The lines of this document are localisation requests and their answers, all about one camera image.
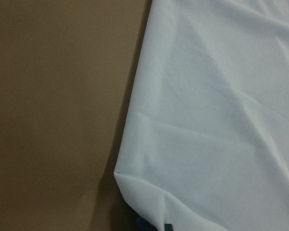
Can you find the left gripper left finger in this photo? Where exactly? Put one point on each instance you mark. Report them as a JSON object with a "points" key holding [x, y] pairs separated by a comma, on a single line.
{"points": [[145, 225]]}

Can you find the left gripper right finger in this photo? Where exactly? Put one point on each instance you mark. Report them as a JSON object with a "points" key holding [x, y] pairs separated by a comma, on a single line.
{"points": [[168, 227]]}

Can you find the light blue t-shirt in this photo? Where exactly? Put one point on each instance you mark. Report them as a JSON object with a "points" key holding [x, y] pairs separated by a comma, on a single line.
{"points": [[206, 140]]}

